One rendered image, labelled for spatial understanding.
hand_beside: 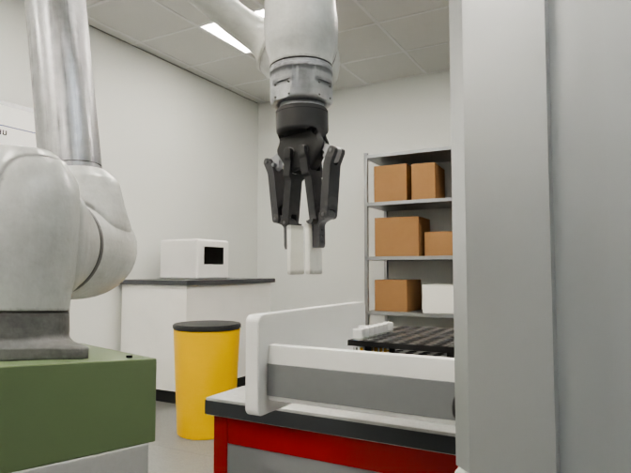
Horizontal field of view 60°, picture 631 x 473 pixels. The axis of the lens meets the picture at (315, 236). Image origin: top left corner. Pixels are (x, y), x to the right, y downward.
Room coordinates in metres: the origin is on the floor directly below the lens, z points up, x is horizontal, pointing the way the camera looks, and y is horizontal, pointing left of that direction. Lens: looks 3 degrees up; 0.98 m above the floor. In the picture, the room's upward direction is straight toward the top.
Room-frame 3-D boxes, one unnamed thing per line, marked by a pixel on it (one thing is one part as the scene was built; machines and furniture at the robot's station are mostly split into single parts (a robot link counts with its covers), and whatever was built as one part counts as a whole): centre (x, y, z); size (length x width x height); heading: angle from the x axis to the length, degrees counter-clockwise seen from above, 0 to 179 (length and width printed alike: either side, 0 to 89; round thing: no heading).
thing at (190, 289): (4.58, 0.95, 0.61); 1.15 x 0.72 x 1.22; 151
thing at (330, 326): (0.73, 0.00, 0.87); 0.29 x 0.02 x 0.11; 151
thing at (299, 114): (0.77, 0.02, 1.16); 0.08 x 0.07 x 0.09; 52
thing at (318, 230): (0.75, -0.01, 1.03); 0.03 x 0.01 x 0.05; 52
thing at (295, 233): (0.78, 0.03, 1.01); 0.03 x 0.01 x 0.07; 142
